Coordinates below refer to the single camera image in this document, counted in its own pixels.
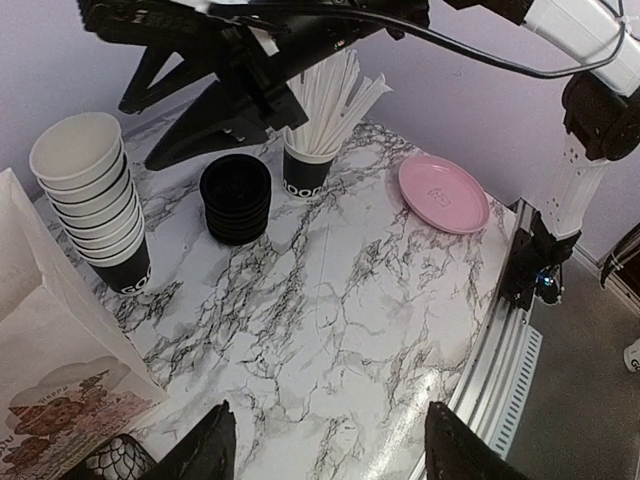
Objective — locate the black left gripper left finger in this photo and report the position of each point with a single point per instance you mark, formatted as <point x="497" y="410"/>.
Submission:
<point x="206" y="452"/>

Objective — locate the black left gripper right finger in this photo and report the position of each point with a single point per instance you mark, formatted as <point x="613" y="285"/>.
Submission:
<point x="454" y="451"/>

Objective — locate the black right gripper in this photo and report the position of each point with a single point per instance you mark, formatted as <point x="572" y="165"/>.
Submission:
<point x="253" y="49"/>

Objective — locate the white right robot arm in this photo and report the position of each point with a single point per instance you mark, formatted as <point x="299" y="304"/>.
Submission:
<point x="600" y="100"/>

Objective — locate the white paper takeout bag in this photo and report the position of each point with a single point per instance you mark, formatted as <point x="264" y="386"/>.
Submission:
<point x="70" y="379"/>

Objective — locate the black floral tray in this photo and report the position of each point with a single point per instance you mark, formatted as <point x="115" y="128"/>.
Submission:
<point x="120" y="458"/>

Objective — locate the stack of black lids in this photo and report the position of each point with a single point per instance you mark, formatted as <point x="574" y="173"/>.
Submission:
<point x="236" y="191"/>

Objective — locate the stack of paper cups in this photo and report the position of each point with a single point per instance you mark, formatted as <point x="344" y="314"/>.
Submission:
<point x="81" y="164"/>

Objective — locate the black cup holding straws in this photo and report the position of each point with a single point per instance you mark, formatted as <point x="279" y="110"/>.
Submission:
<point x="304" y="174"/>

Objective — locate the pink plastic plate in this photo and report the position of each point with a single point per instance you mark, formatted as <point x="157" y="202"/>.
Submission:
<point x="443" y="194"/>

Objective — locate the aluminium table edge rail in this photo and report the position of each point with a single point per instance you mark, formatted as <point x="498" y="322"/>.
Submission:
<point x="496" y="378"/>

